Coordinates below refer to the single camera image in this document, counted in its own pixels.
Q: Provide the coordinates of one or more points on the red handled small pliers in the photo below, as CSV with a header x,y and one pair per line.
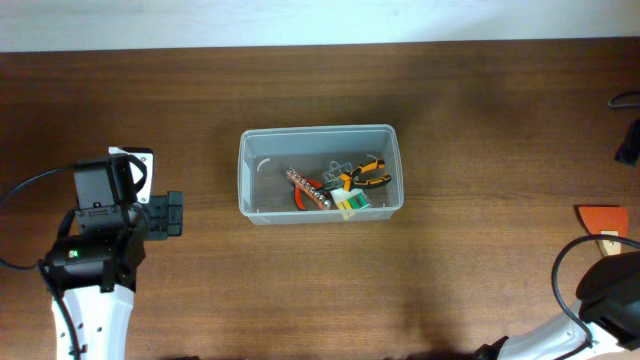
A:
x,y
298,194

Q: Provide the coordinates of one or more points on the clear plastic storage container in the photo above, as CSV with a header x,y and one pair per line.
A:
x,y
266,196

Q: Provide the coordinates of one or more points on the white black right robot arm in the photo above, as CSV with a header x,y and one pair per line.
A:
x,y
605,317

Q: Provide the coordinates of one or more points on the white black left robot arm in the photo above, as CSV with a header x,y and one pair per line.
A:
x,y
91,269

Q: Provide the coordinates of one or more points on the red scraper with wooden handle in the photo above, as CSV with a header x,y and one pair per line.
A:
x,y
604,220

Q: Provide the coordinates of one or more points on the orange socket bit rail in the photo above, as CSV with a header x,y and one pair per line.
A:
x,y
318,196

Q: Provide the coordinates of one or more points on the clear case of coloured plugs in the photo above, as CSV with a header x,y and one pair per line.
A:
x,y
348,202

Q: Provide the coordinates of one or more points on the orange black needle nose pliers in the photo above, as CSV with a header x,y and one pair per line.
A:
x,y
368,175

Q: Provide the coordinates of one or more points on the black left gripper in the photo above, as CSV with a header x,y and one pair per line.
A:
x,y
167,215

